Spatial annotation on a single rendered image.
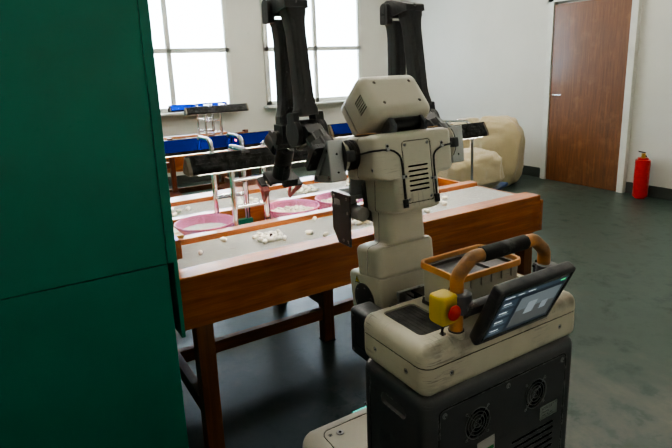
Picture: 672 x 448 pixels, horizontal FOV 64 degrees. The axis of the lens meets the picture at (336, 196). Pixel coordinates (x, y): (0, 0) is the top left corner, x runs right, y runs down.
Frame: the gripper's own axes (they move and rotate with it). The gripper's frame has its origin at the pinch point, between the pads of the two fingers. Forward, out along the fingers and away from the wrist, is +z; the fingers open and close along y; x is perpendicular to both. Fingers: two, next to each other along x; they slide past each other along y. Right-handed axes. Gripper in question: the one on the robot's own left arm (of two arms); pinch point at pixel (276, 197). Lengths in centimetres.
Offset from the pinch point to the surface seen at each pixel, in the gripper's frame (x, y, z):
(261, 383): 2, -8, 111
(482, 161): -145, -297, 127
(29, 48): -24, 66, -44
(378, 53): -507, -436, 189
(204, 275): 6.1, 25.8, 23.6
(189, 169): -34.3, 18.8, 9.5
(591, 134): -157, -477, 125
